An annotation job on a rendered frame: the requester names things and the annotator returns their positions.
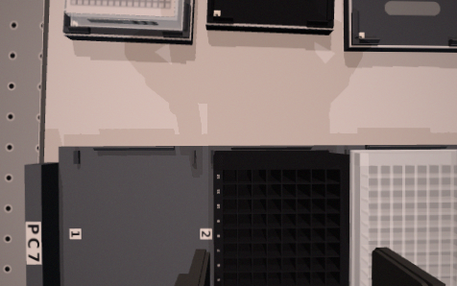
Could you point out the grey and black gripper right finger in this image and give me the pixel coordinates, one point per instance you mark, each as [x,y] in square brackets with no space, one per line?
[391,269]

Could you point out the black deep-well block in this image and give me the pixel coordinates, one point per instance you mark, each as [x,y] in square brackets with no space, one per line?
[243,181]

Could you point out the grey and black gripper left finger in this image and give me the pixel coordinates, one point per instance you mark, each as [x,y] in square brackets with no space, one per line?
[199,273]

